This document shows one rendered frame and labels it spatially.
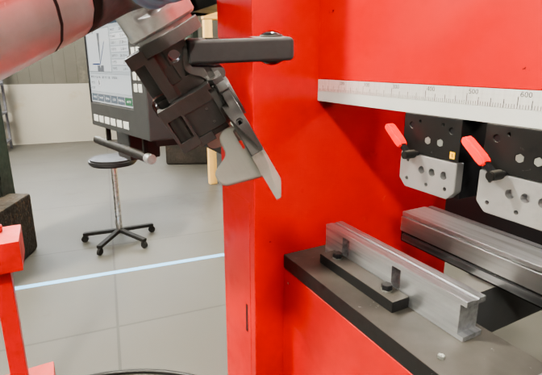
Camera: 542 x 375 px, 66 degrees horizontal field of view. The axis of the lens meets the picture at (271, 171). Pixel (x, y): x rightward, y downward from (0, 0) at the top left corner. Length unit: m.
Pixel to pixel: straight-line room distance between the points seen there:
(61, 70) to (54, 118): 0.90
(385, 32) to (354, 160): 0.48
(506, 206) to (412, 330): 0.36
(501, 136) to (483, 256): 0.49
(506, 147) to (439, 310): 0.40
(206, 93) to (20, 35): 0.24
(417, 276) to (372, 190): 0.48
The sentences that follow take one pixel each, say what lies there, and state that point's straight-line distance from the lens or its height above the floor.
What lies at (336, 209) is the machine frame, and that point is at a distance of 1.39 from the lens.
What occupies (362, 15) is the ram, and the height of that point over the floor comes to 1.56.
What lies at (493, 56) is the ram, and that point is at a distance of 0.86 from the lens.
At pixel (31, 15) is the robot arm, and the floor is 1.47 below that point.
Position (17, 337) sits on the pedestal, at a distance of 2.12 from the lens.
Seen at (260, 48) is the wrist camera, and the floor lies 1.46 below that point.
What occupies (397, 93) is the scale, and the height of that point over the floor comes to 1.38.
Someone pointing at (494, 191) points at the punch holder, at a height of 1.22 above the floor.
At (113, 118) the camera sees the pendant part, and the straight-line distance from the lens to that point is 1.41.
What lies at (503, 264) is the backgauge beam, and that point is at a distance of 1.24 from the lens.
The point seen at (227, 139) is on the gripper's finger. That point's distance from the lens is 0.45.
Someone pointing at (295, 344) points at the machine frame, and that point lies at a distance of 1.41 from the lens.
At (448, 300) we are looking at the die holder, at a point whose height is 0.95.
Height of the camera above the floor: 1.44
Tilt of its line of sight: 14 degrees down
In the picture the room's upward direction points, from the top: straight up
